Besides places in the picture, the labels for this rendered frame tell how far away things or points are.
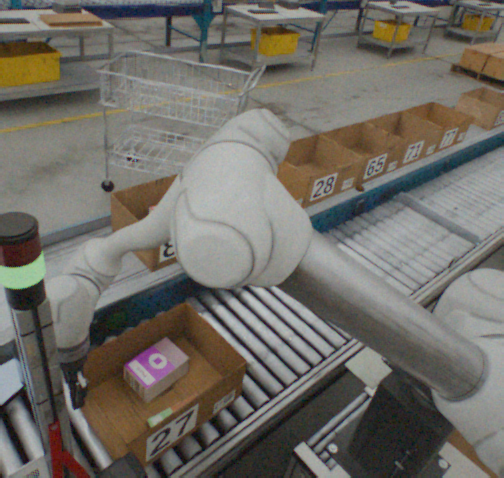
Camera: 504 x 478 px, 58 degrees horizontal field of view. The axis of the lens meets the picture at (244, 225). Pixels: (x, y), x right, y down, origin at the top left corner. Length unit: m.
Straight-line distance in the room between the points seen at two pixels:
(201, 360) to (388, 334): 0.92
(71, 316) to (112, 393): 0.48
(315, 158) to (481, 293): 1.63
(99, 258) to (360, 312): 0.66
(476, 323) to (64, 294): 0.81
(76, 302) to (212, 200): 0.56
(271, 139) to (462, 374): 0.46
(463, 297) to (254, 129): 0.54
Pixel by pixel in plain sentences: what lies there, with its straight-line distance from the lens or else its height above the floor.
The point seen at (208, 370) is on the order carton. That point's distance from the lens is 1.51.
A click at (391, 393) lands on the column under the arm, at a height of 1.07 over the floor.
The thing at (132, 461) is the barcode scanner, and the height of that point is 1.09.
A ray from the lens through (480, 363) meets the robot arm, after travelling 0.83.
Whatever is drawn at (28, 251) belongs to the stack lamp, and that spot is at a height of 1.64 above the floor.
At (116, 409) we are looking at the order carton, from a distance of 1.44.
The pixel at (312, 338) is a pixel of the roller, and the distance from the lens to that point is 1.68.
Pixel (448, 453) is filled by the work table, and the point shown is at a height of 0.75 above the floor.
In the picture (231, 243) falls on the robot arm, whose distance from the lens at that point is 0.52.
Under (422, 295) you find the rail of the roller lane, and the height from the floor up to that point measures 0.74.
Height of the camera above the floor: 1.97
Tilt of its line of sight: 35 degrees down
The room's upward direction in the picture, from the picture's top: 9 degrees clockwise
